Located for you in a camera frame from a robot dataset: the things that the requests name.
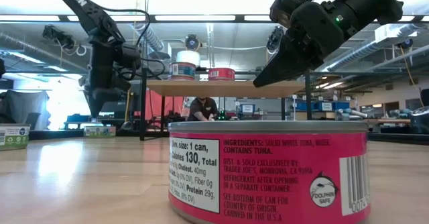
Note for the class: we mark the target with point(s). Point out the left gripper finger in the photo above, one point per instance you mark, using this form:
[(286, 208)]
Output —
[(99, 105)]

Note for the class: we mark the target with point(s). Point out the person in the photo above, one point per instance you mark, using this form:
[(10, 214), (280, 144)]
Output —
[(202, 108)]

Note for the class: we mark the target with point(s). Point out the black overhead frame beam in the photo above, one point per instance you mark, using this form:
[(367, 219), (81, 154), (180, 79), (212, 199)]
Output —
[(239, 18)]

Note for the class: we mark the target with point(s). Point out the red partition panel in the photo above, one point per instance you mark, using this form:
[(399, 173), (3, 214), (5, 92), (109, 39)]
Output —
[(155, 105)]

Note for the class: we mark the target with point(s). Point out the red label tuna can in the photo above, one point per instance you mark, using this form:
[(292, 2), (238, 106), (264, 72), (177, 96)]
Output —
[(221, 74), (268, 170)]

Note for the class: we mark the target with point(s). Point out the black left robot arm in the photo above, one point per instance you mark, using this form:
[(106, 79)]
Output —
[(80, 2)]

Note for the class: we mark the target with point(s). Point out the blue storage bins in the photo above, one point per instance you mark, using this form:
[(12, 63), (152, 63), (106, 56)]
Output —
[(338, 106)]

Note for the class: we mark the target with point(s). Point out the dark computer monitor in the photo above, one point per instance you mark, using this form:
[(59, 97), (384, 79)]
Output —
[(132, 100)]

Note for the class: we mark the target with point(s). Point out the black ceiling-mounted device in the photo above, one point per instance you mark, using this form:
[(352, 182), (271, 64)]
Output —
[(53, 34)]

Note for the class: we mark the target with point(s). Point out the long silver ventilation duct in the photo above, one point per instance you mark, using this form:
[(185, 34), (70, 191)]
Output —
[(375, 46)]

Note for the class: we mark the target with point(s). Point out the round black lens device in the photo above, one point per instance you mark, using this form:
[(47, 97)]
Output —
[(192, 43)]

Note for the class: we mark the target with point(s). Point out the wooden shelf black metal frame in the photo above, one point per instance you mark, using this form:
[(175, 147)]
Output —
[(224, 89)]

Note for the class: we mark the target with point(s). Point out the grey cloth cover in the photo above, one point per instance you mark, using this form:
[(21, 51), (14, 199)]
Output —
[(23, 105)]

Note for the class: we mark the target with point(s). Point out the green label seafood can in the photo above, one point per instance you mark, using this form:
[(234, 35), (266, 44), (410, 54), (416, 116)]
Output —
[(13, 137), (100, 132)]

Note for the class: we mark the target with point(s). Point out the dark rounded object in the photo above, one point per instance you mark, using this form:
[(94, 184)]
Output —
[(421, 118)]

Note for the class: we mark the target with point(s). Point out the black ceiling-mounted camera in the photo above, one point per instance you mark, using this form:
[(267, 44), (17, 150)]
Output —
[(274, 39)]

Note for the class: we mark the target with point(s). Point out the white cylinder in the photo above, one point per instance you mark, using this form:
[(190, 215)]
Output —
[(188, 56)]

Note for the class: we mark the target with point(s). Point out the silver flexible duct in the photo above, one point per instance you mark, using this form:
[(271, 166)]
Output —
[(151, 38)]

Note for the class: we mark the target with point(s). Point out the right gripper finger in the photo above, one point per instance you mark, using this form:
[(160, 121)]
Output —
[(288, 66)]

